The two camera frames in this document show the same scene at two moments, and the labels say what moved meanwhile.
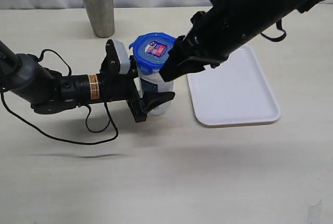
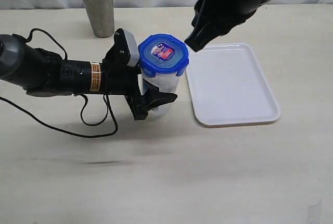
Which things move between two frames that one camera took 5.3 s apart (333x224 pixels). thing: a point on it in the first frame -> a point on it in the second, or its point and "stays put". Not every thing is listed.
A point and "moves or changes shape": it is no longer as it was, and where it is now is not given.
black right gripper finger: [174, 67] -> [201, 36]
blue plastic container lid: [151, 51] moves or changes shape
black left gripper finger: [151, 99] stays put
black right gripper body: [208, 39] -> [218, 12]
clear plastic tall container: [154, 83] moves or changes shape
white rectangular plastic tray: [236, 92] stays put
